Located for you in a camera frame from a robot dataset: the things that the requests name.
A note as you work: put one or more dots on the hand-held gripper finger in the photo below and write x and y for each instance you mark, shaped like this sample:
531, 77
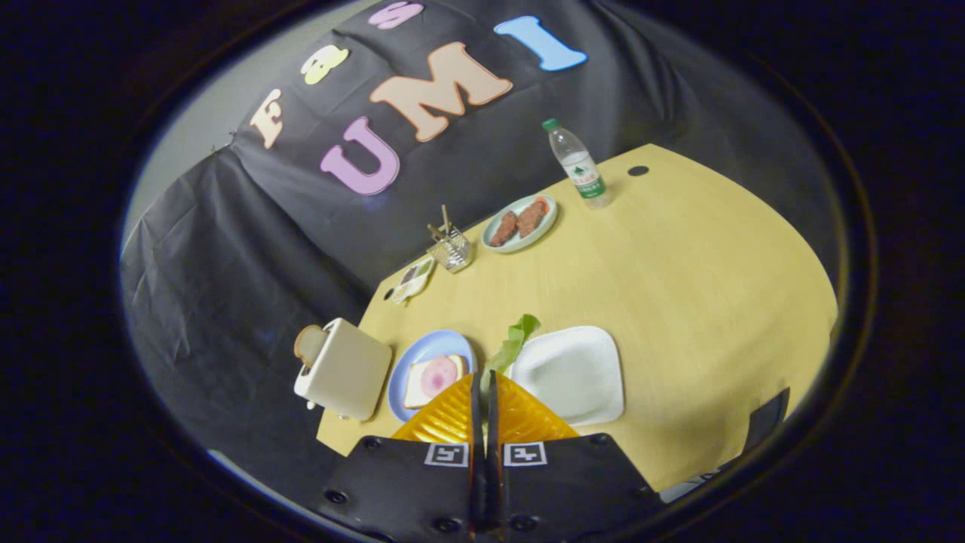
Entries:
476, 452
493, 452

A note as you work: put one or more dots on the green lettuce leaf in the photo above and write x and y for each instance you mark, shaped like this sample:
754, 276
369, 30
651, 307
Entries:
516, 339

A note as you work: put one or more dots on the brown bread slice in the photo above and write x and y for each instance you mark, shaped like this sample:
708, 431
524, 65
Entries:
309, 345

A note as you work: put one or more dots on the bread slice with ham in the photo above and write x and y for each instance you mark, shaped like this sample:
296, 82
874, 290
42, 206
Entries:
437, 377

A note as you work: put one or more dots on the white plate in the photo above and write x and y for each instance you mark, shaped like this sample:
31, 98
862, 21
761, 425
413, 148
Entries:
573, 373

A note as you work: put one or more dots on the blue plate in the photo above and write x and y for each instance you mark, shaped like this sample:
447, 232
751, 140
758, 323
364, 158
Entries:
426, 347

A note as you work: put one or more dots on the white toaster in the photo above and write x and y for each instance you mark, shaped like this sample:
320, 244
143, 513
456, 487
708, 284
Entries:
350, 373

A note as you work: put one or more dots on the white condiment tray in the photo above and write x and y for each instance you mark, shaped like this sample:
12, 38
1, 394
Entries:
413, 280

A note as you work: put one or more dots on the dark brown meat patty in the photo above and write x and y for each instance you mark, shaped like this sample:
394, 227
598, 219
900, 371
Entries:
503, 228

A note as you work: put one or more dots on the wooden chopsticks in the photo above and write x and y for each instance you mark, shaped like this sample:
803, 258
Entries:
446, 220

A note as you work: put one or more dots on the pale green plate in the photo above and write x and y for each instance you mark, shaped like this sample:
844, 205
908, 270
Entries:
546, 222

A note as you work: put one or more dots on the reddish brown meat patty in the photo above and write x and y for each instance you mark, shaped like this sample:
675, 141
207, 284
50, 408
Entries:
531, 219

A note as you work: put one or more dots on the black backdrop cloth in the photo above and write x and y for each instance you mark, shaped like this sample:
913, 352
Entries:
249, 286

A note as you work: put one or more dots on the clear plastic water bottle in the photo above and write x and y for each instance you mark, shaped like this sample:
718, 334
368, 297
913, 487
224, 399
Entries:
580, 170

